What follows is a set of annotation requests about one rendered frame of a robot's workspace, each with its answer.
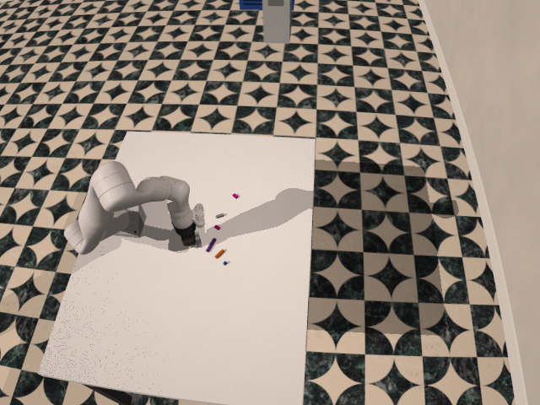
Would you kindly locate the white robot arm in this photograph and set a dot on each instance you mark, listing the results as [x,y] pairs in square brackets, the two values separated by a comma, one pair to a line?
[116,192]

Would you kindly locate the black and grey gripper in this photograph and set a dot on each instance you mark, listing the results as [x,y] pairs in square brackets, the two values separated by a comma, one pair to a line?
[186,227]

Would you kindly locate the dark purple rod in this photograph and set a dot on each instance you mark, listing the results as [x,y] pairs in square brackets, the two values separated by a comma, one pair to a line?
[211,245]

